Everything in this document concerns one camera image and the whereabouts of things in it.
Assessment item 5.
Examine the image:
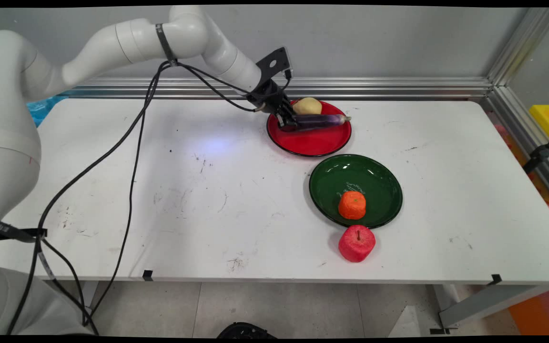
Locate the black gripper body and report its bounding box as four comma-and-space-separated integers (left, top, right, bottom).
247, 80, 290, 115

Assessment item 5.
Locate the purple eggplant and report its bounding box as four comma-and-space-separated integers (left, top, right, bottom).
295, 113, 352, 132

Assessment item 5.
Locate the yellow potato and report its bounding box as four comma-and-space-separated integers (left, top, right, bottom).
293, 97, 323, 116

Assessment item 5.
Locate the red plate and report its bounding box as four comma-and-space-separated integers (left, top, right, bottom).
266, 99, 352, 158

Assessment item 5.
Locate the green plate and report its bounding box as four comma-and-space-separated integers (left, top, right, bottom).
309, 154, 404, 230

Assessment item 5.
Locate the orange fruit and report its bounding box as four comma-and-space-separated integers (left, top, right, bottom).
338, 191, 367, 221

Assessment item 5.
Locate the red apple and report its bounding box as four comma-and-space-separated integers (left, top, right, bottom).
338, 225, 376, 263

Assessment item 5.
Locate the black round floor object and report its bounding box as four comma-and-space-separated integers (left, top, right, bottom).
216, 322, 277, 339

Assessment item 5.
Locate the blue plastic bottle pack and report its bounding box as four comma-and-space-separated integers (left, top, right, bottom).
27, 95, 68, 127

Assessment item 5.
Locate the yellow plastic box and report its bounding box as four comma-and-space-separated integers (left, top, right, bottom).
529, 104, 549, 158

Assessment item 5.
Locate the orange box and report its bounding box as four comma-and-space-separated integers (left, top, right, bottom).
508, 286, 549, 335

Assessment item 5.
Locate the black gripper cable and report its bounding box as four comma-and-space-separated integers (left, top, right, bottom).
5, 61, 264, 336

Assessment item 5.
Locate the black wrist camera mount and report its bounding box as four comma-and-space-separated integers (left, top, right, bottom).
255, 46, 294, 82

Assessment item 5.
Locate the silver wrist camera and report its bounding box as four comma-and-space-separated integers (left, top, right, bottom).
282, 46, 295, 81

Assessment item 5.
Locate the long aluminium frame rail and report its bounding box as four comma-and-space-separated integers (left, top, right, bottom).
67, 76, 494, 101

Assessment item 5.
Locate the gray cable strap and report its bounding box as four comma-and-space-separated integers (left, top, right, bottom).
155, 23, 179, 67

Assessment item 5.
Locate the black camera cable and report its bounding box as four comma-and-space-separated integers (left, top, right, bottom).
39, 61, 292, 334

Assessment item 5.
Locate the upright aluminium frame post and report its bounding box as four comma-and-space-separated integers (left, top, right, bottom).
487, 7, 549, 87

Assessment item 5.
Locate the short aluminium frame rail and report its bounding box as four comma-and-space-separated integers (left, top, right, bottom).
482, 86, 549, 210

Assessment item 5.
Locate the black cable strap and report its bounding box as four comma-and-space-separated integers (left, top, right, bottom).
0, 218, 47, 243

